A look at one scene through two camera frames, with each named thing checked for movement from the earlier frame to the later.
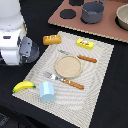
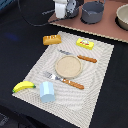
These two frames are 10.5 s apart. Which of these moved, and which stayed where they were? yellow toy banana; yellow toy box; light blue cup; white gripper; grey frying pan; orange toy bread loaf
Moved: grey frying pan; white gripper
Stayed: yellow toy box; light blue cup; orange toy bread loaf; yellow toy banana
